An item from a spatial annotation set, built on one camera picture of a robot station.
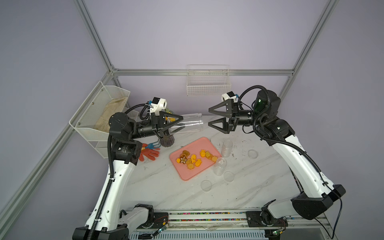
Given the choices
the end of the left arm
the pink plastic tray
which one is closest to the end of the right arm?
the end of the left arm

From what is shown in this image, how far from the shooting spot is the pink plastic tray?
3.03 feet

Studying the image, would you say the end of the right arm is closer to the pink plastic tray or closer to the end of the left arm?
the end of the left arm
